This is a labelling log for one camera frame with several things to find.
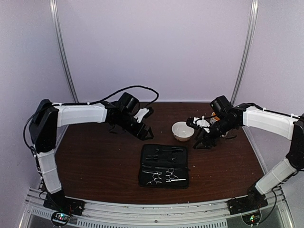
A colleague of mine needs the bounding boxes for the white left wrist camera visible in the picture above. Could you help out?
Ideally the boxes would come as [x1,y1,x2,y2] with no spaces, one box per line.
[134,107,154,123]

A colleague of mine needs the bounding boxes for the white ceramic bowl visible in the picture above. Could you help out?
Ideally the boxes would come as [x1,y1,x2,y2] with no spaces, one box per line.
[171,121,195,142]

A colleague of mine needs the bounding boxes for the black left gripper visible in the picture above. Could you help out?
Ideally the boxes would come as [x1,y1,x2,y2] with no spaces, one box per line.
[118,112,154,141]

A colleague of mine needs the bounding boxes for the aluminium frame post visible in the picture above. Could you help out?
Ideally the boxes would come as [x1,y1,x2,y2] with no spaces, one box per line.
[49,0,79,103]
[230,0,259,104]

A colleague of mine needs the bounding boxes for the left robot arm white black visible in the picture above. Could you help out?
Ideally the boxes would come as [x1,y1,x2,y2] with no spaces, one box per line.
[29,92,154,211]

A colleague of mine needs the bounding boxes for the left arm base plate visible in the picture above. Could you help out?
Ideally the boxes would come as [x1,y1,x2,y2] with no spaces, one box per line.
[43,196,85,216]

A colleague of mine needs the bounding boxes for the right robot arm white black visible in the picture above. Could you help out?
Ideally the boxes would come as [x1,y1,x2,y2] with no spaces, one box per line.
[186,95,304,210]

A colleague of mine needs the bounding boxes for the silver straight hair scissors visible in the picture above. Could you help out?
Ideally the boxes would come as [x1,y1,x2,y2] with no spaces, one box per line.
[165,168,186,182]

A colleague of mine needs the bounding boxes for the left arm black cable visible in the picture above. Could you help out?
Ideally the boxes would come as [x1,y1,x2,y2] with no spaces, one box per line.
[23,85,160,148]

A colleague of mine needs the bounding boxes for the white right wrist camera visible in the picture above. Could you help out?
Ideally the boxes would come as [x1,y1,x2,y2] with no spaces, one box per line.
[186,116,211,131]

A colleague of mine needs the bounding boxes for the black hair clip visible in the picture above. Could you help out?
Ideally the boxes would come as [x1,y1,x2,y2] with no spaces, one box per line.
[155,147,184,153]
[145,155,176,162]

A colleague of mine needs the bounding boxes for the right aluminium frame post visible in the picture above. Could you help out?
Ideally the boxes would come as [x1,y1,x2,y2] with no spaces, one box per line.
[230,0,259,104]

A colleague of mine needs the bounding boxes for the white mug yellow inside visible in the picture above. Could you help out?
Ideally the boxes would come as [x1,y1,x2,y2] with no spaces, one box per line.
[210,112,220,124]

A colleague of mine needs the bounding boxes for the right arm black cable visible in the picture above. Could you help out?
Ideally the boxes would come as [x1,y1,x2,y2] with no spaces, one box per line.
[209,104,304,214]

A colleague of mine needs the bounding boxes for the front aluminium rail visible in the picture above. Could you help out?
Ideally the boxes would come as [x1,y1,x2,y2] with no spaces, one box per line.
[19,187,293,228]

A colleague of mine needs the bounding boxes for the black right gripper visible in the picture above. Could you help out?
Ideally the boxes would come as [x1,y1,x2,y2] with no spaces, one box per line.
[193,117,237,149]

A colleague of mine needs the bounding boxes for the silver thinning scissors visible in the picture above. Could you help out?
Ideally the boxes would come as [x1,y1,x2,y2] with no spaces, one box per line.
[142,170,162,185]

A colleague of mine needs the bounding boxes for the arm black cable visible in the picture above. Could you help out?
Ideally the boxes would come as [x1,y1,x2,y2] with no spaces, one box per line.
[23,85,160,148]
[209,104,304,214]

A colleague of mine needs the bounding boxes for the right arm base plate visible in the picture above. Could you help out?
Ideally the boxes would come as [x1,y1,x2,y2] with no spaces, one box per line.
[227,196,268,215]

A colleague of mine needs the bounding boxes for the left aluminium frame post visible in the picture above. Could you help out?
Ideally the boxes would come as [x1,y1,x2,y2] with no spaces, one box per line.
[49,0,79,103]

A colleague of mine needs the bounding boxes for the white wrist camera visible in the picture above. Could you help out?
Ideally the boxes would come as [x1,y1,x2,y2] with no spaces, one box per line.
[186,116,211,131]
[134,107,154,123]

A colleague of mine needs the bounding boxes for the black tool case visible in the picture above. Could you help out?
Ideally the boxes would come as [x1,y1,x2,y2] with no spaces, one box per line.
[138,144,190,189]

